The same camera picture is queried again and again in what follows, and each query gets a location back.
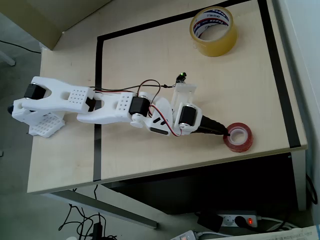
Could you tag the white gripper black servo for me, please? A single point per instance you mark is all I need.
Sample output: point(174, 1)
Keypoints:
point(188, 117)

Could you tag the red tape roll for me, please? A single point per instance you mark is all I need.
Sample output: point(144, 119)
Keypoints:
point(240, 146)

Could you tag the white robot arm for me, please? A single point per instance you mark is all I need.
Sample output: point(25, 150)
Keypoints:
point(62, 100)

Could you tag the yellow packing tape roll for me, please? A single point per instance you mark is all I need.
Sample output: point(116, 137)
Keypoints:
point(220, 47)

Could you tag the black plug adapter block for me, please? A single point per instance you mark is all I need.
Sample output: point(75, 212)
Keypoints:
point(210, 221)

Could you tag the black round plug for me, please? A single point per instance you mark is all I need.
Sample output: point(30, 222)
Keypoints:
point(240, 221)

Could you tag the printed paper sheet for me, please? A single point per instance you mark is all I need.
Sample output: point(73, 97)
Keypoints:
point(287, 235)

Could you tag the black power adapter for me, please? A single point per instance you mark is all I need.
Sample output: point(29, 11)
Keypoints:
point(97, 230)

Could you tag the white furniture leg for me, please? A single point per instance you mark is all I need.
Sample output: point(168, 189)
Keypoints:
point(7, 58)

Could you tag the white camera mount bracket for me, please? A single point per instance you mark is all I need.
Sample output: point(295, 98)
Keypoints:
point(185, 88)

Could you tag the small black gripper camera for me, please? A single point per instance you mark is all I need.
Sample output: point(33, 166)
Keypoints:
point(180, 78)

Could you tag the white power strip red switch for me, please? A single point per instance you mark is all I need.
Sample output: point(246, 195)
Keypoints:
point(230, 221)
point(183, 236)

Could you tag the grey metal desk frame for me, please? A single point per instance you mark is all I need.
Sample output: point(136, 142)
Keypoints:
point(112, 210)

